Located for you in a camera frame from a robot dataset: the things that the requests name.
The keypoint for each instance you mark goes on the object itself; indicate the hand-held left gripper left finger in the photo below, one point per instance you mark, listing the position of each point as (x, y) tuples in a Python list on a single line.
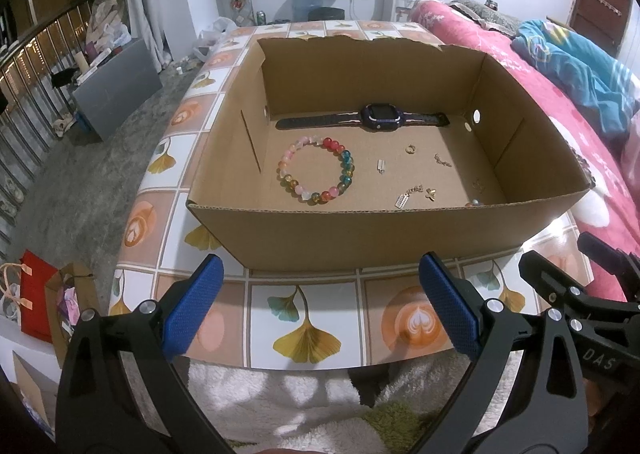
[(197, 304)]

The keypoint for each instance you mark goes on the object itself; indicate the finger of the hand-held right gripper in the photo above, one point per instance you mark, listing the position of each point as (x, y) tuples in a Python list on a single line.
[(615, 259), (600, 329)]

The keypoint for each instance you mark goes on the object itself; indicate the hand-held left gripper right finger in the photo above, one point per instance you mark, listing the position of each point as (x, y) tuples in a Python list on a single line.
[(450, 304)]

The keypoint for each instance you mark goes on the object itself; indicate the pearl bead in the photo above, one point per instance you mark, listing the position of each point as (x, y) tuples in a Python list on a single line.
[(472, 204)]

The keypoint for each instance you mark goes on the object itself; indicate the gold rectangular charm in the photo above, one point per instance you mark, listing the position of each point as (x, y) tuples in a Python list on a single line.
[(401, 200)]

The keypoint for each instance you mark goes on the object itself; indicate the brown cardboard box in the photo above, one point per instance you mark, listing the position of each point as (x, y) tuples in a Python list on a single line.
[(350, 239)]

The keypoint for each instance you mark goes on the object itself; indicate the thin gold hoop earring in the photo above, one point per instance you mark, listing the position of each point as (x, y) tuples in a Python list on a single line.
[(472, 185)]

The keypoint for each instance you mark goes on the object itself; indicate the silver bar pendant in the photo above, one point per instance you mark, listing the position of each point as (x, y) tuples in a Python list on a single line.
[(381, 165)]

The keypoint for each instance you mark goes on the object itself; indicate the dark purple wristwatch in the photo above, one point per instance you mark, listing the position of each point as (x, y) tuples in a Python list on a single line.
[(375, 115)]

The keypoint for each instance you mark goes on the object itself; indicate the brown paper bag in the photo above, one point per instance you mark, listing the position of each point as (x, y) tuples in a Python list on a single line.
[(85, 294)]

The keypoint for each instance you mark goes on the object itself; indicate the red gift bag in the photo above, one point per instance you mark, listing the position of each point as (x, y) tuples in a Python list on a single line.
[(37, 299)]

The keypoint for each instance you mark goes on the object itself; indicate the blue blanket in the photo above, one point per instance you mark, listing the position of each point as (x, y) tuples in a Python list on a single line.
[(575, 64)]

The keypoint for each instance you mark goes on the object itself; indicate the pink floral blanket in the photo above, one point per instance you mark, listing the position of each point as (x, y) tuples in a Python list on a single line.
[(525, 74)]

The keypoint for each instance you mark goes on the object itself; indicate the white sandal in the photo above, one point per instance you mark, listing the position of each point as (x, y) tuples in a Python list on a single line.
[(64, 126)]

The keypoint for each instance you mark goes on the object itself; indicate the grey storage box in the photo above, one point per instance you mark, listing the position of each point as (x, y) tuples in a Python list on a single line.
[(120, 89)]

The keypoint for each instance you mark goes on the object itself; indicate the white plastic bag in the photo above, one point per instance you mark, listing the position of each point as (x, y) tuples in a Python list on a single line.
[(215, 36)]

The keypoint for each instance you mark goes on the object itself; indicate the grey patterned pillow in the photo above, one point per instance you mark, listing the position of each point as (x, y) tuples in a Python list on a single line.
[(482, 16)]

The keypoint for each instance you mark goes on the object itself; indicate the metal railing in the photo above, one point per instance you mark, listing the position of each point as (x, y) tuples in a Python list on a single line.
[(30, 84)]

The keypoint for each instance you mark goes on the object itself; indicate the pile of clothes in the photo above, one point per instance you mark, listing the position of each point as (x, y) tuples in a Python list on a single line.
[(107, 29)]

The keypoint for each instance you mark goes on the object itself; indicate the white water dispenser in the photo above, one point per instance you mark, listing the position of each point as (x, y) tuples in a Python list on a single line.
[(397, 6)]

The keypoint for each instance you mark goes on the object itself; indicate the black bin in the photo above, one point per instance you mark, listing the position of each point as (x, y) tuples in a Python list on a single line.
[(326, 15)]

